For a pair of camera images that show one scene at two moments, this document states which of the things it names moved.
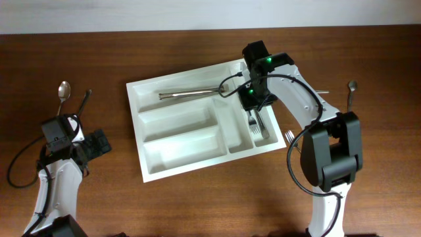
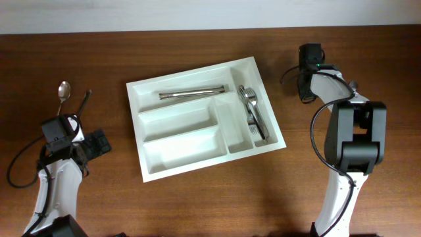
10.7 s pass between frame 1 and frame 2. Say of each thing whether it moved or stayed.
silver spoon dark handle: stayed
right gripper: moved
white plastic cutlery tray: stayed
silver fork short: stayed
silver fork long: moved
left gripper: stayed
